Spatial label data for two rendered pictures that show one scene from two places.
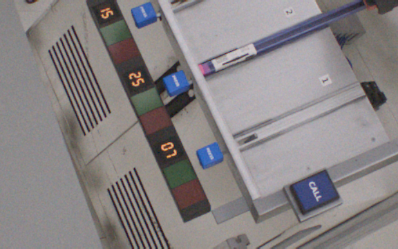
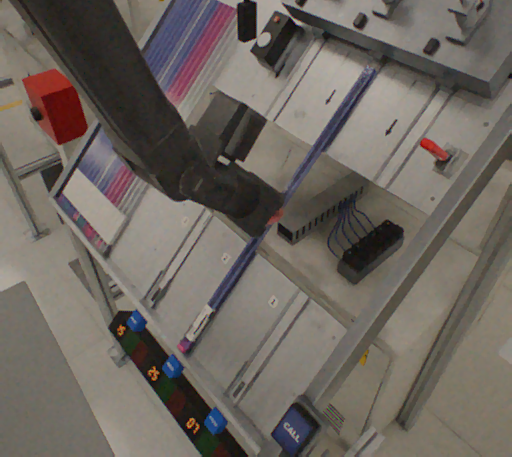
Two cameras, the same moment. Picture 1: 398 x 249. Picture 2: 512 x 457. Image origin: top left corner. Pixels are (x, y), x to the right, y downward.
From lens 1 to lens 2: 0.66 m
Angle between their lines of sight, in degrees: 22
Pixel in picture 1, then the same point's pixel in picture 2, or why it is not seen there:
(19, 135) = not seen: outside the picture
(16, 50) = (68, 401)
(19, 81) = (71, 428)
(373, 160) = (338, 362)
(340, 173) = (317, 391)
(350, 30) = (353, 189)
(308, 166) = (292, 392)
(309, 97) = (268, 324)
